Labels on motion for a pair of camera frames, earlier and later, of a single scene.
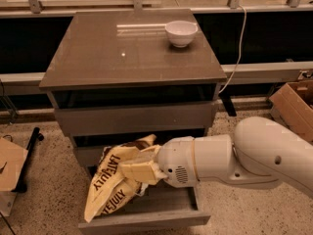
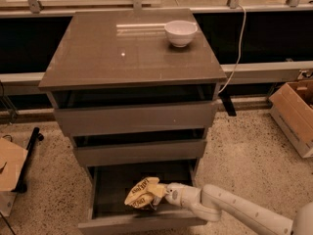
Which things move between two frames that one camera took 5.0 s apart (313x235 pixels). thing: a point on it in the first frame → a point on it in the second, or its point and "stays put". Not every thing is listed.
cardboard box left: (12, 158) stays put
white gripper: (176, 161) → (175, 194)
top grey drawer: (104, 111) stays put
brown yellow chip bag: (110, 190) → (143, 194)
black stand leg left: (22, 184) stays put
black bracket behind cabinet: (227, 101) stays put
